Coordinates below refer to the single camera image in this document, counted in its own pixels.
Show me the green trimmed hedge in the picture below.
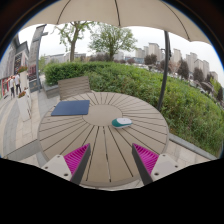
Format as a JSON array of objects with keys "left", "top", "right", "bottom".
[{"left": 43, "top": 61, "right": 224, "bottom": 158}]

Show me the white and teal computer mouse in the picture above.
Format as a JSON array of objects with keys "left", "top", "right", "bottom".
[{"left": 111, "top": 117, "right": 133, "bottom": 129}]

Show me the grey building with shopfront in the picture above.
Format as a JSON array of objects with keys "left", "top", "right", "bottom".
[{"left": 0, "top": 34, "right": 30, "bottom": 99}]

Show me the group of distant high-rise buildings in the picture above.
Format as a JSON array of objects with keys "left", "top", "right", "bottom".
[{"left": 134, "top": 42, "right": 219, "bottom": 83}]

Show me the round dense-crowned tree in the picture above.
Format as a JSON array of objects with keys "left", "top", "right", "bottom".
[{"left": 88, "top": 23, "right": 138, "bottom": 63}]

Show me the tall thin-crowned tree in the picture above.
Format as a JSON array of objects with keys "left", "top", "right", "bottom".
[{"left": 53, "top": 20, "right": 96, "bottom": 63}]

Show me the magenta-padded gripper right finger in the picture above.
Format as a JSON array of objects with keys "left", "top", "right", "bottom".
[{"left": 131, "top": 143, "right": 190, "bottom": 186}]

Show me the beige parasol canopy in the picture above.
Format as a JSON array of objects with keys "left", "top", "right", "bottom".
[{"left": 20, "top": 0, "right": 212, "bottom": 45}]

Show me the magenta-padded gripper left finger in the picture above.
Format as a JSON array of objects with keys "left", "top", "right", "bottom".
[{"left": 41, "top": 143, "right": 92, "bottom": 186}]

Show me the curved dark parasol pole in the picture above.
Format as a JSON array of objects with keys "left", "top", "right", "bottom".
[{"left": 156, "top": 30, "right": 172, "bottom": 112}]

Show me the person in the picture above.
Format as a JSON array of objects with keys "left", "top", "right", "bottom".
[
  {"left": 13, "top": 73, "right": 23, "bottom": 96},
  {"left": 8, "top": 75, "right": 16, "bottom": 99}
]

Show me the tall grey sign pillar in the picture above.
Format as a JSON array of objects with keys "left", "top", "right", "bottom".
[{"left": 28, "top": 24, "right": 48, "bottom": 93}]

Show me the slatted beige garden chair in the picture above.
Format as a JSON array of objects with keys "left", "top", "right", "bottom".
[{"left": 57, "top": 75, "right": 92, "bottom": 102}]

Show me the white planter with flowers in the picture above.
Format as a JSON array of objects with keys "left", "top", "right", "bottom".
[
  {"left": 16, "top": 90, "right": 32, "bottom": 122},
  {"left": 18, "top": 65, "right": 30, "bottom": 93}
]

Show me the dark blue mouse pad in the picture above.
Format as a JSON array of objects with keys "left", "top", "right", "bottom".
[{"left": 50, "top": 99, "right": 91, "bottom": 117}]

